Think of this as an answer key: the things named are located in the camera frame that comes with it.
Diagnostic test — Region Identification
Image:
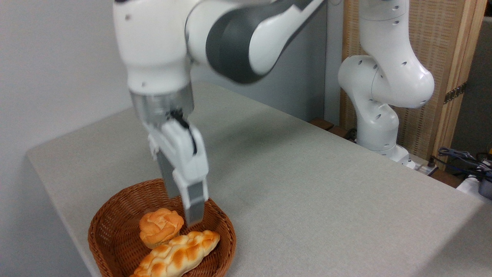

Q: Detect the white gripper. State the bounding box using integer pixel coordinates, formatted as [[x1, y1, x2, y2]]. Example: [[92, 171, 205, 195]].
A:
[[148, 119, 210, 227]]

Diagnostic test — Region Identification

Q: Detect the long braided bread loaf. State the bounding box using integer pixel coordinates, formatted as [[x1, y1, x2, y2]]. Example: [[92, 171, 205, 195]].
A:
[[130, 230, 221, 277]]

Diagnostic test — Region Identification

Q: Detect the round swirl bread roll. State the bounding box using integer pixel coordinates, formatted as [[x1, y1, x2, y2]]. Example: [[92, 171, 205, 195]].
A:
[[139, 208, 185, 249]]

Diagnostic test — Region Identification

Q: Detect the brown woven wicker basket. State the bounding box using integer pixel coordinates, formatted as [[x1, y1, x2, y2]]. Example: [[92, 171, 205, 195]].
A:
[[88, 178, 237, 277]]

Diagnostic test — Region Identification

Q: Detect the wooden woven folding screen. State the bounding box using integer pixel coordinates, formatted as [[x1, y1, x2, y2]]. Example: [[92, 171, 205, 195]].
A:
[[340, 0, 488, 170]]

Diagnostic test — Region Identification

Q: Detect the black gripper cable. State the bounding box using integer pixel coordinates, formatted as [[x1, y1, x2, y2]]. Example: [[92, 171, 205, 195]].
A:
[[169, 109, 198, 155]]

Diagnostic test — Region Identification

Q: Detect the bundle of dark cables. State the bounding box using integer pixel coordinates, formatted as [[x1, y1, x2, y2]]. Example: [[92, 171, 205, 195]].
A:
[[429, 147, 492, 182]]

